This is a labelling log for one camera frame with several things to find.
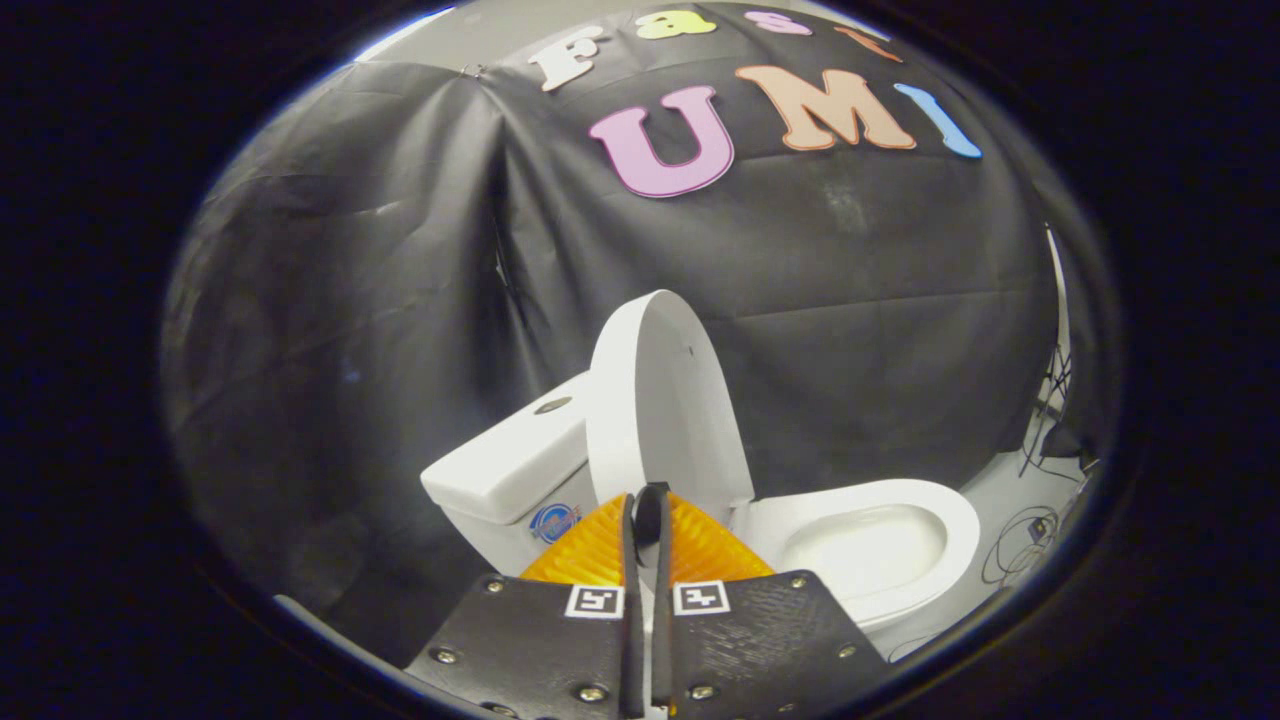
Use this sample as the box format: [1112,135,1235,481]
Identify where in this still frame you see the black backdrop cloth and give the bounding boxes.
[160,0,1113,666]

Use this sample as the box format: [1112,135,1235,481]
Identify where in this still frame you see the white toilet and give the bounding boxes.
[420,372,983,663]

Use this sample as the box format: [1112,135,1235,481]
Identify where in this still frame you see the white toilet tank cover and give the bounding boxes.
[420,372,596,525]

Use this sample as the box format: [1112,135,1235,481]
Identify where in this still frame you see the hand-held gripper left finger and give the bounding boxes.
[405,492,646,720]

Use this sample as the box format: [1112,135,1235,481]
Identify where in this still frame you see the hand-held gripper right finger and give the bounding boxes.
[650,485,891,720]

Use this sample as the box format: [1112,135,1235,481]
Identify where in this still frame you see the white toilet seat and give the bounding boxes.
[745,478,983,629]

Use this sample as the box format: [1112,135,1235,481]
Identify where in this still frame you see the white toilet lid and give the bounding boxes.
[585,290,756,548]

